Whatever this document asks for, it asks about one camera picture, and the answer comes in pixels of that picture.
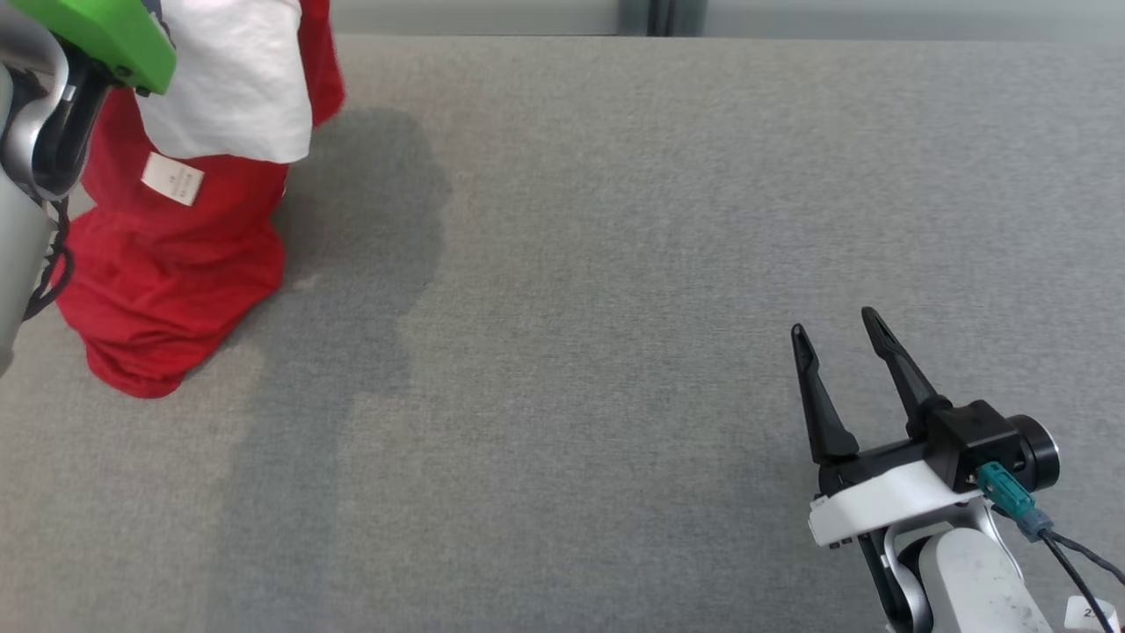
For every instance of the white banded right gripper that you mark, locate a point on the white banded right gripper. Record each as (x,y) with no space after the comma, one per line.
(888,501)

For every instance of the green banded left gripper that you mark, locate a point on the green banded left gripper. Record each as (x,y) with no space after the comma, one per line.
(105,31)

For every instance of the red shorts with white stripes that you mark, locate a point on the red shorts with white stripes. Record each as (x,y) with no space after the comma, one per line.
(176,281)

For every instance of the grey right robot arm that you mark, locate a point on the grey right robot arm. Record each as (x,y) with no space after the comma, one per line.
(976,580)

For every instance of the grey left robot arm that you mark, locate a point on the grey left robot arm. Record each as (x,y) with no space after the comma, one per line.
(18,246)

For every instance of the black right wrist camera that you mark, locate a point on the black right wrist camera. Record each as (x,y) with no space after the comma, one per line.
(976,440)

